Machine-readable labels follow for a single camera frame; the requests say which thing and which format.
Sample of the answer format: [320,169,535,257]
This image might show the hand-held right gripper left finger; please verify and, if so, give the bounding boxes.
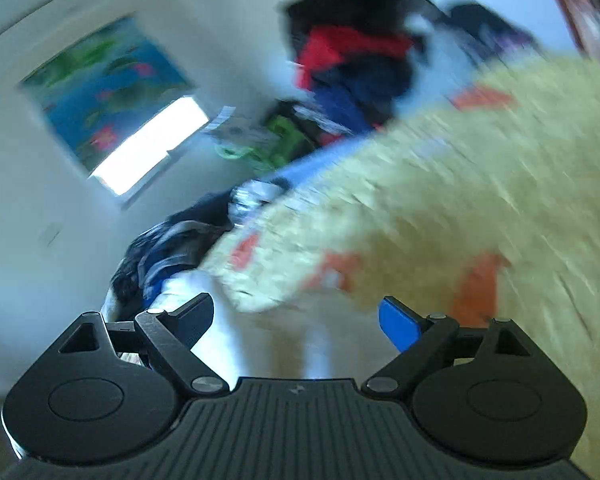
[59,292,231,397]

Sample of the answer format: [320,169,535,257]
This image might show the red garment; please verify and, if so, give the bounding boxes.
[292,25,416,91]

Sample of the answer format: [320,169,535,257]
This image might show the green plastic object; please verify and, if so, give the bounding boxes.
[215,112,311,171]

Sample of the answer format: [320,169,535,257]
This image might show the yellow printed quilt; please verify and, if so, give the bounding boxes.
[200,55,600,480]

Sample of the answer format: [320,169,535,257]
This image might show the pale grey cloth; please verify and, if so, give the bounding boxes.
[410,12,481,106]

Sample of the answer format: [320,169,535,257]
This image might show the light blue towel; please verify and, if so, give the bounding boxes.
[265,147,351,186]

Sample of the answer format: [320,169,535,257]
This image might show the dark purple clothes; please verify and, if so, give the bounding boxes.
[445,2,541,61]

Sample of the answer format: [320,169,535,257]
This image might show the navy blue jacket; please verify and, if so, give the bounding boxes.
[310,60,416,136]

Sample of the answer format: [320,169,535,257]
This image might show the white wall socket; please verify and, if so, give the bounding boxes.
[37,222,63,246]

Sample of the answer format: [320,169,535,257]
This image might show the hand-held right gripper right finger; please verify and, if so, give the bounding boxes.
[361,296,531,397]

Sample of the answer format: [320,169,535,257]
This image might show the striped dark clothes pile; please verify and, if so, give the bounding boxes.
[110,195,236,321]

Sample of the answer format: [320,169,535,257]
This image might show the black white printed garment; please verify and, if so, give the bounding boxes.
[230,180,291,226]

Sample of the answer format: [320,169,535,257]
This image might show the window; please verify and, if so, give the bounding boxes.
[87,95,211,196]

